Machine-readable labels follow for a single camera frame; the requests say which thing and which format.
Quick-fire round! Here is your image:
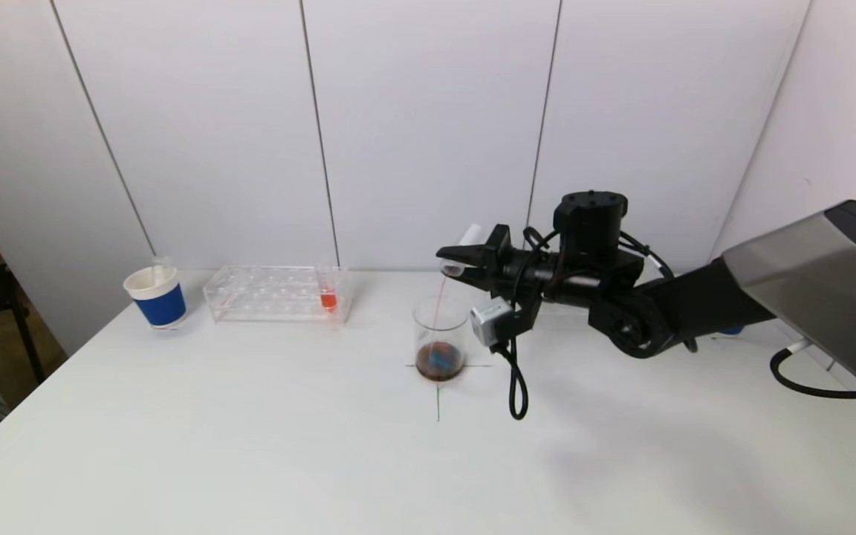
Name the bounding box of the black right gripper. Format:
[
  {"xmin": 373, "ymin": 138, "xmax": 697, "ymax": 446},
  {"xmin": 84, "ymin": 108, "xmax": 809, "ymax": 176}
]
[{"xmin": 435, "ymin": 224, "xmax": 558, "ymax": 298}]

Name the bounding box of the red pigment test tube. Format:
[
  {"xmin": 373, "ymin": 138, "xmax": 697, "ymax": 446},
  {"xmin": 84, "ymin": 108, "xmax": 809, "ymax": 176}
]
[{"xmin": 438, "ymin": 222, "xmax": 485, "ymax": 279}]

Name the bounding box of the clear glass beaker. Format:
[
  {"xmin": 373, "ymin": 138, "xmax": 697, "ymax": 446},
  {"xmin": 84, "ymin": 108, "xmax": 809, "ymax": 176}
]
[{"xmin": 412, "ymin": 296, "xmax": 469, "ymax": 383}]

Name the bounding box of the orange-red pigment test tube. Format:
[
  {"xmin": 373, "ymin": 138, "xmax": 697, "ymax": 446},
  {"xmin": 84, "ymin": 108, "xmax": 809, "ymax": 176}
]
[{"xmin": 313, "ymin": 255, "xmax": 341, "ymax": 314}]

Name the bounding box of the black metal stand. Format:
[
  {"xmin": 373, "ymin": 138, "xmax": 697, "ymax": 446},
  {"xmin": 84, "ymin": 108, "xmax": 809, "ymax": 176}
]
[{"xmin": 0, "ymin": 260, "xmax": 47, "ymax": 386}]

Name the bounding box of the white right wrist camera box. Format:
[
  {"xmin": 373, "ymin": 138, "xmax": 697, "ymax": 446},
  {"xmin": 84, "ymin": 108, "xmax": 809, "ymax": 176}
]
[{"xmin": 470, "ymin": 296, "xmax": 515, "ymax": 348}]

